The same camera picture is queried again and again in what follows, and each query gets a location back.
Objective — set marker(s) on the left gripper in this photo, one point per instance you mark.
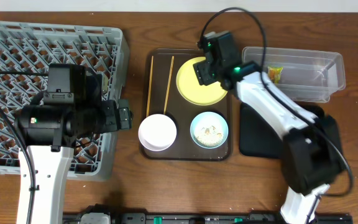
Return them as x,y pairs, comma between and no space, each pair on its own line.
115,115

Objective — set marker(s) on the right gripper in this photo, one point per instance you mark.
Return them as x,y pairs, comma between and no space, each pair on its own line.
204,72

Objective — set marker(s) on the white round bowl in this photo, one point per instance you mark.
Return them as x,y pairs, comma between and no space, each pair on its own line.
157,132

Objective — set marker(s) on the wooden chopstick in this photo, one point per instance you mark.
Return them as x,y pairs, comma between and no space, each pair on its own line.
150,86
168,85

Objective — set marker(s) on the green snack wrapper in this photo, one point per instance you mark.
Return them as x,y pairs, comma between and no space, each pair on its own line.
274,74

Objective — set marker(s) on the light blue bowl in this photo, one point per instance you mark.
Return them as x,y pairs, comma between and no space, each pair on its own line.
207,119

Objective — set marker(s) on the pile of rice scraps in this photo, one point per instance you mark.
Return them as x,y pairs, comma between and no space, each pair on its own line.
209,136

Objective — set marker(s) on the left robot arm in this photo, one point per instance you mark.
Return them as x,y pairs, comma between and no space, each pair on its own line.
70,108

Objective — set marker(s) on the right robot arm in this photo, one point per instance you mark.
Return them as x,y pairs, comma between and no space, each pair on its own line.
310,159

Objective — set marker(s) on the yellow round plate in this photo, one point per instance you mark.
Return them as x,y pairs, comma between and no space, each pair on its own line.
189,87

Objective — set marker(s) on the dark brown serving tray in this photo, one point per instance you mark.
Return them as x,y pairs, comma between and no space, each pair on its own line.
179,110

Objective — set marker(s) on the black rectangular tray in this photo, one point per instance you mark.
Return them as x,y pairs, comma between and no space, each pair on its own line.
257,138

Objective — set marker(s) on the clear plastic bin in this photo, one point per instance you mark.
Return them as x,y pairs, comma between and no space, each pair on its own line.
307,75

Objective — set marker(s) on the grey plastic dish rack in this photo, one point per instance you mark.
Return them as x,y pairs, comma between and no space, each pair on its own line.
26,51

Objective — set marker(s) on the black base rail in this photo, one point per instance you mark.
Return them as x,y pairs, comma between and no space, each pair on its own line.
104,214

